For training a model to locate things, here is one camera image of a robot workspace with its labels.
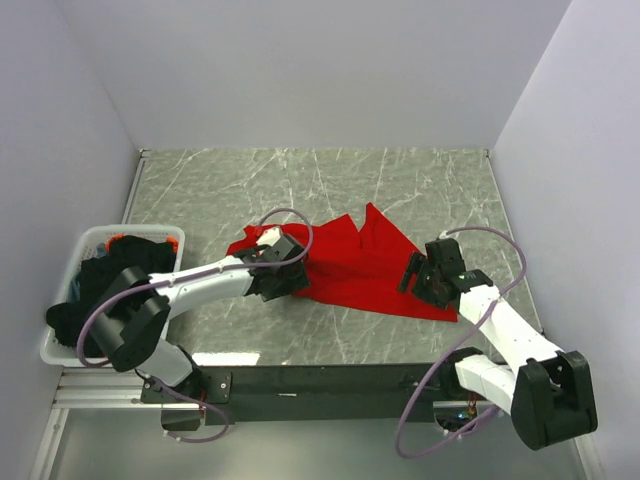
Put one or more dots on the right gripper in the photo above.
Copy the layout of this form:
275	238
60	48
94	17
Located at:
413	266

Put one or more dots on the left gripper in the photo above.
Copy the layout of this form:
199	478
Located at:
298	280

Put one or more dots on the red polo shirt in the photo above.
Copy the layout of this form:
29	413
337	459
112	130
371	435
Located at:
361	268

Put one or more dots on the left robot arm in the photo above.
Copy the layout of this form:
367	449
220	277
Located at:
129	318

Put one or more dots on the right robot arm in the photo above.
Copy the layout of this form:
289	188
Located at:
546	391

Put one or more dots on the black base beam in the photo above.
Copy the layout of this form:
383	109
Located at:
317	392

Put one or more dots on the white laundry basket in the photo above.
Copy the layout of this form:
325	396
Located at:
86	247

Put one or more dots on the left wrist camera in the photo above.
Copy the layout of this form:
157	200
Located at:
269	237

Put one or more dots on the aluminium rail frame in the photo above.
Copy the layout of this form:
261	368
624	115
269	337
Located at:
92	388

